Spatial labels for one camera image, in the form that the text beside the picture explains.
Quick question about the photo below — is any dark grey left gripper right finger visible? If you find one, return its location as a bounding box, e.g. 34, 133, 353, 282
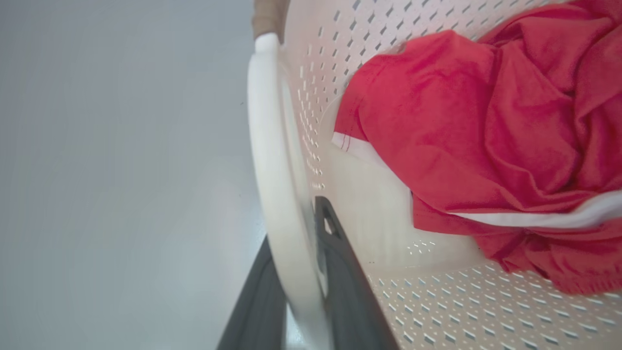
314, 196, 400, 350

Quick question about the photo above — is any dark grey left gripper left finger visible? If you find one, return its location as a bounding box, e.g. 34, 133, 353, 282
217, 236, 288, 350

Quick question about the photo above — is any white perforated plastic laundry basket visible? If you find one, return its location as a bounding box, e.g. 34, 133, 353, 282
247, 0, 622, 350

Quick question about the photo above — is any red garment with white trim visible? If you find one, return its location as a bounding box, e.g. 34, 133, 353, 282
332, 0, 622, 295

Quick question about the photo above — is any beige wooden furniture piece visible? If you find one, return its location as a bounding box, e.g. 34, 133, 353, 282
252, 0, 290, 43

